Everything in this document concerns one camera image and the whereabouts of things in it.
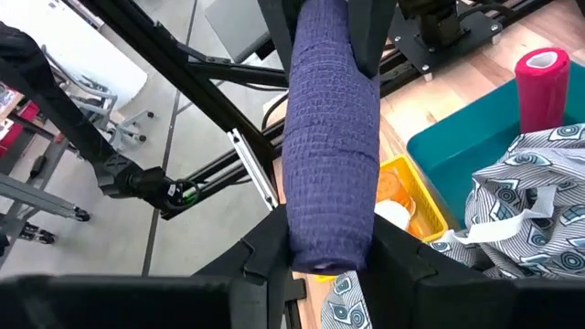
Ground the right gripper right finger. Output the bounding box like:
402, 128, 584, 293
349, 0, 439, 282

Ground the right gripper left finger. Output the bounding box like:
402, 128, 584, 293
194, 0, 298, 278

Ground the orange pill bottle white cap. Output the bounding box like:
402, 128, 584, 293
374, 196, 435, 239

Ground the purple bandage roll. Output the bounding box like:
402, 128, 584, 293
281, 0, 382, 276

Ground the grey patterned hospital gown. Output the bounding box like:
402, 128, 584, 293
319, 122, 585, 329

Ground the magenta bandage roll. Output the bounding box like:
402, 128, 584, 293
514, 47, 571, 134

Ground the yellow plastic basket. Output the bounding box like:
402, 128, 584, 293
314, 154, 450, 283

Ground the silver aluminium bar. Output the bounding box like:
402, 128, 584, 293
227, 128, 280, 211

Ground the teal plastic tray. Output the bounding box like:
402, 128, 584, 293
405, 61, 585, 229

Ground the grey desk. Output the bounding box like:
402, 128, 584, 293
204, 0, 271, 64

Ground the grey wheeled chair base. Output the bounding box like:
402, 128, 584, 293
40, 43, 156, 145

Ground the grey wheeled stand leg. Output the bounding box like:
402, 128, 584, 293
0, 173, 91, 246

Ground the white background table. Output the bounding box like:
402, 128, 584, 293
0, 0, 150, 109

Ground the red crate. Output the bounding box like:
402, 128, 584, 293
0, 100, 40, 159

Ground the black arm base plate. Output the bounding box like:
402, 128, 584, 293
390, 0, 504, 74

